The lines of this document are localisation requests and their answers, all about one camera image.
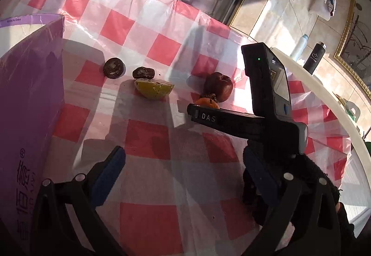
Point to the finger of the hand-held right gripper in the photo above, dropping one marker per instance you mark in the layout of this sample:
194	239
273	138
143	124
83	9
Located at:
220	119

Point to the purple cardboard box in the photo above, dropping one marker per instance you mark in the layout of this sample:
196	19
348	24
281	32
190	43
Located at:
27	105

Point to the gold picture frame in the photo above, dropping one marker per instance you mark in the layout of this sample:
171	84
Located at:
347	50

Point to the wrinkled brown date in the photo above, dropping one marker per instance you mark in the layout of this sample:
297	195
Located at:
142	73

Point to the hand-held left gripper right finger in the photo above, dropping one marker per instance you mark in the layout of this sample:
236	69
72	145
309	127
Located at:
260	176

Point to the small orange tangerine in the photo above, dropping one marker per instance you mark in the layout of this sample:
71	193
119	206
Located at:
206	102

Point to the red white checkered tablecloth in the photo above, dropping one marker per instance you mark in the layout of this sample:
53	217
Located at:
162	157

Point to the person's right hand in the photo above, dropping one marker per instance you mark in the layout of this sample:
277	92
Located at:
317	167

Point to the yellow lemon half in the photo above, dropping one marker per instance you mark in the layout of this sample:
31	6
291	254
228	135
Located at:
153	89

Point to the red apple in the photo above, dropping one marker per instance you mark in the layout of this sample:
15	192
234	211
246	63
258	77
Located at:
219	85

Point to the black bottle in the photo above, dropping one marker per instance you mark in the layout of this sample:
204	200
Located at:
314	59

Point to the white bottle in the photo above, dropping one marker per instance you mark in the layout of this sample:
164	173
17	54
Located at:
299	47

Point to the green white brush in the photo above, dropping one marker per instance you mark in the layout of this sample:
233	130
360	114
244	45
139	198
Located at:
351	111

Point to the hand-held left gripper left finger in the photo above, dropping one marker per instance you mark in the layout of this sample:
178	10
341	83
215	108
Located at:
110	171

